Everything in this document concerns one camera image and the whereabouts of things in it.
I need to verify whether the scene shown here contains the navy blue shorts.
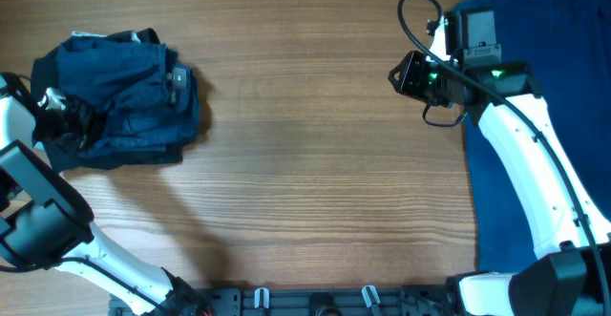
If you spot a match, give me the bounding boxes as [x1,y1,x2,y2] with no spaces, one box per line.
[41,35,201,160]

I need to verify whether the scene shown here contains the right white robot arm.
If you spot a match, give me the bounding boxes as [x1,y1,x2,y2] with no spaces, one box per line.
[389,9,610,315]

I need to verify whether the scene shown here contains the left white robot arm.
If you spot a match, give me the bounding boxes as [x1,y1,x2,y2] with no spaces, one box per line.
[1,73,213,315]

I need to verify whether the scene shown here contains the black folded clothes pile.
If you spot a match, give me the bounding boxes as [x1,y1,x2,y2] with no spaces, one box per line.
[29,28,195,173]

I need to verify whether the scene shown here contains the blue polo shirt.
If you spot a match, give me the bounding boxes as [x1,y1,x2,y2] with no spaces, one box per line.
[458,0,610,273]

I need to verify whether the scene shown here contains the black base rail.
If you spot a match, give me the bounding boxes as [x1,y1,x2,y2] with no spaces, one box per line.
[108,283,459,316]

